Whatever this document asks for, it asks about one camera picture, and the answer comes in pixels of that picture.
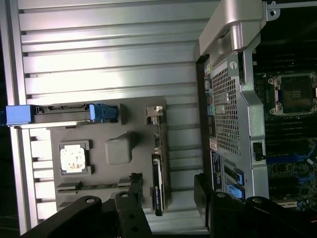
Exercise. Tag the silver CPU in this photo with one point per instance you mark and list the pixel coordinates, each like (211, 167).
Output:
(73, 158)

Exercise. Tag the green motherboard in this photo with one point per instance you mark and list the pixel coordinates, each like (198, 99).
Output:
(284, 173)

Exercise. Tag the hard disk in blue caddy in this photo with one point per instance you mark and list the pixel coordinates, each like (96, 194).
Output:
(62, 115)

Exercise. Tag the CPU socket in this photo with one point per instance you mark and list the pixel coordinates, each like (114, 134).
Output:
(294, 94)

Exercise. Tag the green RAM stick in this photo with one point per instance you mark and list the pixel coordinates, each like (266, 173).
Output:
(99, 186)

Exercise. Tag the grey parts rack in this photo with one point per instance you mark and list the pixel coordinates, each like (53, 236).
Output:
(116, 148)

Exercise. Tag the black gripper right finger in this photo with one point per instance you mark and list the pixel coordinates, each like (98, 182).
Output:
(223, 218)

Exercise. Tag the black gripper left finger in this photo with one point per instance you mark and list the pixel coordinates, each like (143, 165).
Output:
(128, 213)

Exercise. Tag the open grey PC case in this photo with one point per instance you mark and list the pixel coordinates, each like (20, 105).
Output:
(247, 111)

